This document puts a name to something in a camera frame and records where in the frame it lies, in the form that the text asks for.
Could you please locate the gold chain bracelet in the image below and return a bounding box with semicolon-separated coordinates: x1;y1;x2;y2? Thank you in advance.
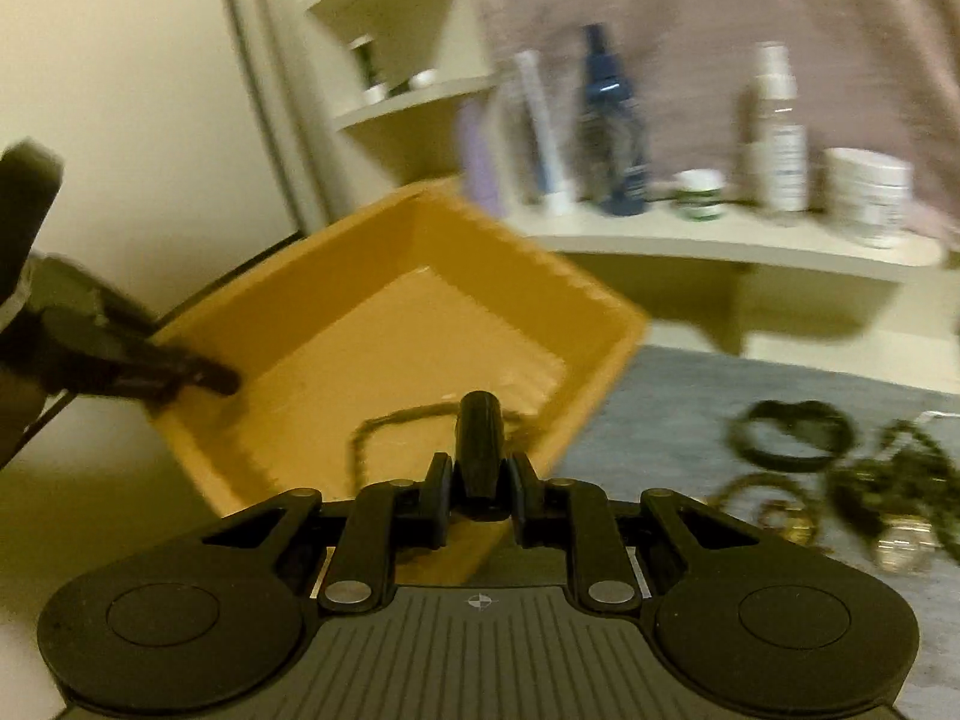
703;472;822;550

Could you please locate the pink cloth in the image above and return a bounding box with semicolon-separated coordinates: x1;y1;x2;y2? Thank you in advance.
456;0;960;241

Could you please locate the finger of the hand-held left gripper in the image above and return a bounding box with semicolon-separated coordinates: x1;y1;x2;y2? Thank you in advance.
43;310;242;400

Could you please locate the cream wide corner shelf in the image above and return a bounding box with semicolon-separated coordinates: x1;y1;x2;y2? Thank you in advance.
510;199;947;358

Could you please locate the white tube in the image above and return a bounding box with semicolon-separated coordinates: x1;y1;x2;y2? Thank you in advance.
516;50;577;214

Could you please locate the clear crystal jewelry piece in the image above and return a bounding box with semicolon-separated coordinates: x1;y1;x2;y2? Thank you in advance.
872;516;937;572

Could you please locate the white cream jar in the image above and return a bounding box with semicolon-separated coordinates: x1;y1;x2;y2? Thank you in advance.
823;147;914;250

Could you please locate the cream frame post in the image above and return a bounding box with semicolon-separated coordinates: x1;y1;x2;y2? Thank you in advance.
212;0;332;235

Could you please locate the black bracelet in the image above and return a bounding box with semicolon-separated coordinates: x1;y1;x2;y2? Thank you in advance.
726;397;854;473

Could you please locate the purple bottle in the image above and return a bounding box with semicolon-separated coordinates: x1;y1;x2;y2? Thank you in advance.
460;100;505;217

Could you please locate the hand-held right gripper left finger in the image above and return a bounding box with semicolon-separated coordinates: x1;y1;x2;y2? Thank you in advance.
199;454;455;614

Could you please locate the black cylindrical pendant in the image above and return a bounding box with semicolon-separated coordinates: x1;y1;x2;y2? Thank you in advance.
456;391;503;520

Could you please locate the yellow plastic box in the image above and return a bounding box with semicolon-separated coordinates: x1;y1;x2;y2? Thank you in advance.
146;184;650;587

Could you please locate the dark green small bottle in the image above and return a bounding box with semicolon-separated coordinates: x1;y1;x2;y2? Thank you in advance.
351;36;380;88

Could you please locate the dark chain necklace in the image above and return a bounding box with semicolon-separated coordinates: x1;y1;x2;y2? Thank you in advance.
347;403;545;502

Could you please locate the small green label jar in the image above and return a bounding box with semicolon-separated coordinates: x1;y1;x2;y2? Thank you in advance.
672;168;728;224

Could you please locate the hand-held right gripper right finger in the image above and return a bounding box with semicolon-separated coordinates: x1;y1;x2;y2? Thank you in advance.
510;454;760;610

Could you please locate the white spray bottle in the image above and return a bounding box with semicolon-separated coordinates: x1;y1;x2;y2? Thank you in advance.
741;42;811;217

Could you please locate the dark blue spray bottle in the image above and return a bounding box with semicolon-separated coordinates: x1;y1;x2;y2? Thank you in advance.
576;23;651;216

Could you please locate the pile of jewellery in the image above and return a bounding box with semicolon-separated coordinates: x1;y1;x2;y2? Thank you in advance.
823;412;960;545

